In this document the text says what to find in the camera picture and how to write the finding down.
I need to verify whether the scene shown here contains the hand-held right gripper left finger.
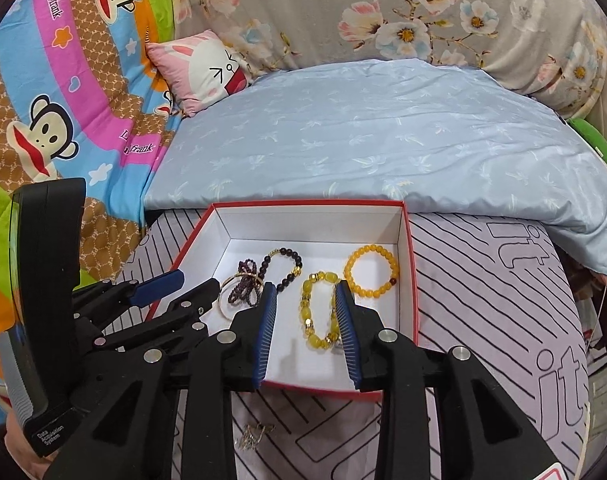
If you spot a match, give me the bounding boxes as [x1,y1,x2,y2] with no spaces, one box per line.
[42,281,278,480]

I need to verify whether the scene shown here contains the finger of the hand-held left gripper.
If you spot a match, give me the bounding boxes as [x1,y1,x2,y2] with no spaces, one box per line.
[72,268,186,322]
[90,279,222,358]

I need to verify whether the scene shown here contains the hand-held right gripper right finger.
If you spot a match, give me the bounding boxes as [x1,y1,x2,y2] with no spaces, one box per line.
[335,280,560,480]

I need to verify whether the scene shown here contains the thin gold bangle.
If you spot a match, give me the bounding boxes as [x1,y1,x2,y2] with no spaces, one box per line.
[218,272,265,319]

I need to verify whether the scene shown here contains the red cardboard box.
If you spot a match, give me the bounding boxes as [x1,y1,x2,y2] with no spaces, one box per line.
[144,200,425,402]

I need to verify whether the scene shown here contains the orange round bead bracelet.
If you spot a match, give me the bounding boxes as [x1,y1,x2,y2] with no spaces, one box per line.
[344,243,401,297]

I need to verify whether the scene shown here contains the purple garnet bead bracelet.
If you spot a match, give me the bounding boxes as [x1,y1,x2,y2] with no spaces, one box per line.
[226,258,265,307]

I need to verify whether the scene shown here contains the chunky yellow bead bracelet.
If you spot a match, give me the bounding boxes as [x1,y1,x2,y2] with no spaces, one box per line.
[302,269,347,351]

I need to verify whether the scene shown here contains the dark brown bead bracelet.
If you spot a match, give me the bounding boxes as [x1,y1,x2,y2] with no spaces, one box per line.
[257,245,305,281]

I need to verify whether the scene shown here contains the person's left hand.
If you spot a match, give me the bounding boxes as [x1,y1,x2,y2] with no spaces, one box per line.
[4,412,53,480]

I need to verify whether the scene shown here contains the silver flower pendant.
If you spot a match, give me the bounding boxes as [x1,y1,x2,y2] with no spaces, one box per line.
[233,422,276,451]

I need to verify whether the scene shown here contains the colourful cartoon monkey blanket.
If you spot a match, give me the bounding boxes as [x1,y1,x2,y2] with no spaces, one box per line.
[0,0,185,431]

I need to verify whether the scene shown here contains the light blue quilt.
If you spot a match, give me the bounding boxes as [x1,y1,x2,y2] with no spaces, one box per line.
[143,57,607,279]

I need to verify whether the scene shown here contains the pink rabbit pillow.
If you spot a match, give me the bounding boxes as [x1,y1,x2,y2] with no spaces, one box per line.
[146,29,255,119]

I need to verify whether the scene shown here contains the green plush toy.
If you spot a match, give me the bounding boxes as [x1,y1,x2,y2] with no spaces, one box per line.
[567,117,607,182]

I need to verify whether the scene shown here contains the floral grey pillow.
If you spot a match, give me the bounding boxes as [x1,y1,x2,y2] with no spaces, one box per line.
[170,0,607,122]

